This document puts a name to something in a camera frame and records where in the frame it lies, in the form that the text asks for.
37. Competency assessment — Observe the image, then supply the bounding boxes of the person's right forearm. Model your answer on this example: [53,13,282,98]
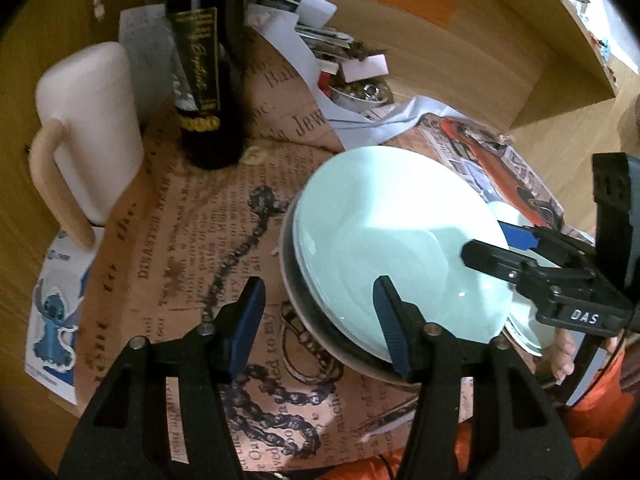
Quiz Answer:
[565,350,633,480]

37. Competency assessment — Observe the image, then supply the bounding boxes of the mint green bowl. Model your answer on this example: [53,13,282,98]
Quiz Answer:
[487,201,548,358]

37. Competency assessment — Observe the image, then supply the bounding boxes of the dark wine bottle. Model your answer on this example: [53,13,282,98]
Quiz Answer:
[165,0,251,171]

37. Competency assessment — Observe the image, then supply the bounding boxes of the pale folded paper sheet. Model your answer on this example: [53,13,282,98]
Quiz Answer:
[250,5,453,153]

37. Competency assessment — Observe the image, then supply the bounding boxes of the small bowl of trinkets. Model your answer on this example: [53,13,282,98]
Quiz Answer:
[327,80,393,111]

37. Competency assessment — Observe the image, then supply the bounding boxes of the white plate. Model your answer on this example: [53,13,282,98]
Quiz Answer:
[291,195,396,361]

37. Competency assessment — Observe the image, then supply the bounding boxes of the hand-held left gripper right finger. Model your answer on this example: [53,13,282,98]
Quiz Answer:
[372,275,583,480]

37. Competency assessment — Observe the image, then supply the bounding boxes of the pale pink mug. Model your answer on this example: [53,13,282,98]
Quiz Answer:
[28,41,146,251]

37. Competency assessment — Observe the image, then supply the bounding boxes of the mint green plate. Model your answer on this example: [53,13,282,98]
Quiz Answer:
[292,146,512,361]

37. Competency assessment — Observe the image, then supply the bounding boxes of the pale printed paper slip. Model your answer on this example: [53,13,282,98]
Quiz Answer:
[119,4,176,126]

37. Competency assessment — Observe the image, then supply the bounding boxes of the person's right hand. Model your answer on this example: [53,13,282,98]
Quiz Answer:
[549,331,623,386]

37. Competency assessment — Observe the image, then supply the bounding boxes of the small white carton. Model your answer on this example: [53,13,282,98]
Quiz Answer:
[340,54,390,82]

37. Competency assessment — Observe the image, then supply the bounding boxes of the brown printed paper sheet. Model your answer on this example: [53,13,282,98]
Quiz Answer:
[80,25,476,476]

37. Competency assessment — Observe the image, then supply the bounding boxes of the cartoon sticker sheet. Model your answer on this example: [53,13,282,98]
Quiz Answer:
[25,230,96,403]

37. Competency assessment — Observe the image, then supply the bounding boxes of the dark brown plate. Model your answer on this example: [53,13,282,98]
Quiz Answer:
[278,192,426,387]

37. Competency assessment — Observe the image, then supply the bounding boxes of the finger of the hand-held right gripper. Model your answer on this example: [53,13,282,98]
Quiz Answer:
[497,220,596,266]
[461,239,533,286]

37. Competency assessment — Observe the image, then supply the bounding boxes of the wooden shelf board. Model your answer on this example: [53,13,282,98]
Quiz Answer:
[525,0,621,98]

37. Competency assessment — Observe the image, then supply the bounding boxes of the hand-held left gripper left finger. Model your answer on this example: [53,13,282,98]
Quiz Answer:
[57,276,267,480]

